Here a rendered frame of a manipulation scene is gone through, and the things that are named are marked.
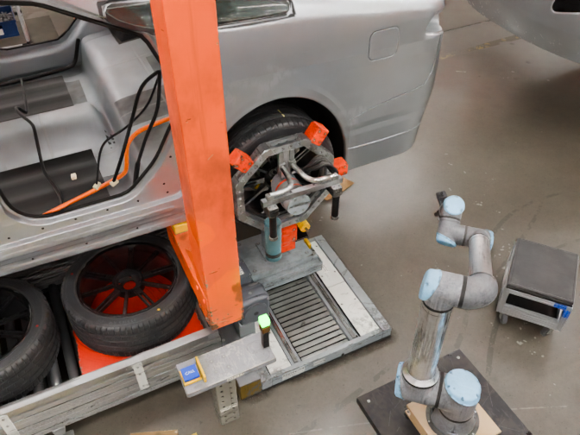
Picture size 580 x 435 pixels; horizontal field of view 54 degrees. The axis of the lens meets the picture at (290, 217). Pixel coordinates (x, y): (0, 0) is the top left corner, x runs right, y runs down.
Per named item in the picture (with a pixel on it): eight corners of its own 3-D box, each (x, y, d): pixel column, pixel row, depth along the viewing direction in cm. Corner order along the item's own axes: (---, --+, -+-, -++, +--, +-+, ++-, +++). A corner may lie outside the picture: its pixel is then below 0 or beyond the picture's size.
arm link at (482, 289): (503, 292, 192) (494, 225, 253) (465, 284, 195) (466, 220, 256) (495, 322, 196) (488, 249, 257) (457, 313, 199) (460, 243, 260)
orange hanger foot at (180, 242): (197, 229, 317) (189, 180, 294) (232, 295, 283) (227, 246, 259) (167, 238, 312) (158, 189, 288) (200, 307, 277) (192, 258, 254)
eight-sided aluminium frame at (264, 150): (325, 204, 323) (330, 123, 286) (330, 212, 319) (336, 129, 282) (235, 235, 306) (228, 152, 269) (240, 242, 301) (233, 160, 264)
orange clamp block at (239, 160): (248, 154, 277) (235, 147, 270) (255, 163, 271) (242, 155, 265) (239, 165, 278) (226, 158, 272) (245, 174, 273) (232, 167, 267)
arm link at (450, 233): (462, 246, 248) (467, 218, 250) (434, 241, 251) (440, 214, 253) (459, 249, 257) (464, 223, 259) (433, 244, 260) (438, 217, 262)
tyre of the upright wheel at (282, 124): (336, 124, 324) (247, 80, 279) (357, 147, 308) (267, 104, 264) (272, 214, 346) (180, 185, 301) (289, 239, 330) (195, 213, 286)
